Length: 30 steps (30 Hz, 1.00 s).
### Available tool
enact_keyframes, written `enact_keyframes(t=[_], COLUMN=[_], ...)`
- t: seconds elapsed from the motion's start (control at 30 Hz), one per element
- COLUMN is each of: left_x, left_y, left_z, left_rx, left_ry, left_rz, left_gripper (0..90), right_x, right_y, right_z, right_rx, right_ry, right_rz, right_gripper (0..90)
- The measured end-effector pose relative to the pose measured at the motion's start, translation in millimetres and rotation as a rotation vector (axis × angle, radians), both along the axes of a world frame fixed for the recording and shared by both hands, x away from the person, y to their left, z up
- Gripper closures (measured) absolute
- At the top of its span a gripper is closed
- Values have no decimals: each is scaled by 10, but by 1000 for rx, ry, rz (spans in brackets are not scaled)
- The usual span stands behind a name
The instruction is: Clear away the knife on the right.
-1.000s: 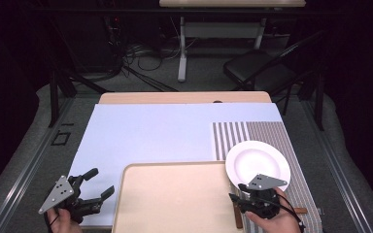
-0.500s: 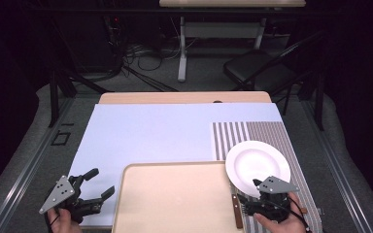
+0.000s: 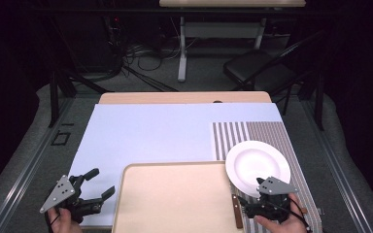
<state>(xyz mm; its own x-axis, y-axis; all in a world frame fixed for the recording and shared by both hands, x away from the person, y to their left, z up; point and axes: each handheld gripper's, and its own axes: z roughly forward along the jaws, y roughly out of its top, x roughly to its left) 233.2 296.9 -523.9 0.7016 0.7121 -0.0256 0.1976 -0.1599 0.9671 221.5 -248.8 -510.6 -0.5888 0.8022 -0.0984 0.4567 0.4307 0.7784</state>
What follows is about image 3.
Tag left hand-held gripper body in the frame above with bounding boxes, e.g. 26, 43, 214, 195
39, 175, 103, 224

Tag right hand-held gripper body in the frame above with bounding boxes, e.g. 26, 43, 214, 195
245, 176, 299, 222

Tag knife with wooden handle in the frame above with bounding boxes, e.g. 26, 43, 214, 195
230, 186, 245, 230

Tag white plate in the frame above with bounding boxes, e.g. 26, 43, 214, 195
224, 140, 291, 199

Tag beige tray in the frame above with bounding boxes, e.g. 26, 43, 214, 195
111, 160, 246, 233

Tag person's left hand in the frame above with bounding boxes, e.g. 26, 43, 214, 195
47, 207, 84, 233

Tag person's right hand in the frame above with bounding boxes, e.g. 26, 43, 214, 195
254, 192, 309, 233

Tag striped placemat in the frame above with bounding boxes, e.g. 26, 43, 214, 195
211, 120, 324, 233

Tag pale blue table sheet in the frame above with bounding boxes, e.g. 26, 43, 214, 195
67, 102, 285, 229

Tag black metal stand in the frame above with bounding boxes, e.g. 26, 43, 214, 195
48, 69, 111, 128
299, 69, 325, 132

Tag black folding chair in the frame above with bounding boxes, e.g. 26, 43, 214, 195
222, 30, 324, 116

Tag white-legged desk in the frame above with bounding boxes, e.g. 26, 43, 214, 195
158, 0, 307, 83

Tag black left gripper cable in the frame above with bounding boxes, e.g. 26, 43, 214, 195
45, 212, 62, 233

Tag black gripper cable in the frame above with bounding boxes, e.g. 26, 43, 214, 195
45, 212, 62, 233
271, 197, 312, 233

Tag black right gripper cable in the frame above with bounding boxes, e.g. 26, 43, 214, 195
271, 197, 312, 233

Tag metal floor rail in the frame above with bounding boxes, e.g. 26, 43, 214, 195
0, 96, 76, 233
300, 99, 373, 233

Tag black floor socket frame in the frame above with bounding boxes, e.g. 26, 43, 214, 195
51, 130, 72, 147

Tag white cables on floor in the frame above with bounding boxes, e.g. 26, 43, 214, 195
124, 38, 197, 62

